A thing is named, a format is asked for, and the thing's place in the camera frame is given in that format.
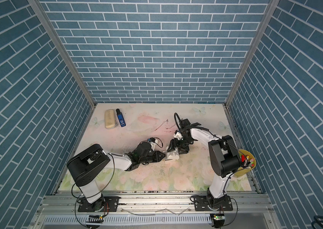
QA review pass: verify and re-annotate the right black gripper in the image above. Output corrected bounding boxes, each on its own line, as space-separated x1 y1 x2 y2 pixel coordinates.
168 136 194 154

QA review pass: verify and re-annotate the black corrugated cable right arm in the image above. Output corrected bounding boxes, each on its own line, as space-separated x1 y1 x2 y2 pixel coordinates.
173 112 186 134

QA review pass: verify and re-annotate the aluminium front rail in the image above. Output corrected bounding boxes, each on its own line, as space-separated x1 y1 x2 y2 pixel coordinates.
30 191 280 229

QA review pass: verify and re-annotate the beige zippered pencil case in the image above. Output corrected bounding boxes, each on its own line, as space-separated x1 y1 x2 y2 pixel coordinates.
104 109 117 129

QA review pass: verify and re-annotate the aluminium corner post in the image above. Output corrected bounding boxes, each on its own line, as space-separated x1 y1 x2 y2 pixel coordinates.
28 0 96 108
225 0 279 107

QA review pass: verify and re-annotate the aluminium corner post left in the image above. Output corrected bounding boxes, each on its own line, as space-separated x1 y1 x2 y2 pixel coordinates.
28 0 96 108

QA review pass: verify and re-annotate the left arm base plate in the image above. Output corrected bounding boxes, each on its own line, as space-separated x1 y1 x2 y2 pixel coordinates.
77 196 120 213

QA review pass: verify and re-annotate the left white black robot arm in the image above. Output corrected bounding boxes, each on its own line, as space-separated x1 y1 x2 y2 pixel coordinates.
66 141 166 204

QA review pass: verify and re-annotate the yellow pen cup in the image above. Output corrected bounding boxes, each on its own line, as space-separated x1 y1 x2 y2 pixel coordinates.
234 149 257 177

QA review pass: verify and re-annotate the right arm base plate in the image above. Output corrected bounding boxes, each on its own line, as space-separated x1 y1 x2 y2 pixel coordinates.
190 195 233 212

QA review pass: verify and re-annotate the aluminium corner post right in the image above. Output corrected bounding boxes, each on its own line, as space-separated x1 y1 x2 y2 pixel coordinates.
225 0 279 107

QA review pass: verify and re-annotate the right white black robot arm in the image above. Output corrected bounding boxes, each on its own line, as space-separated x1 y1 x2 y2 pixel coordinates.
167 113 242 199

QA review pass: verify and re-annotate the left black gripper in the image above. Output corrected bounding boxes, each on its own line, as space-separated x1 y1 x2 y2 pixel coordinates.
138 151 167 164

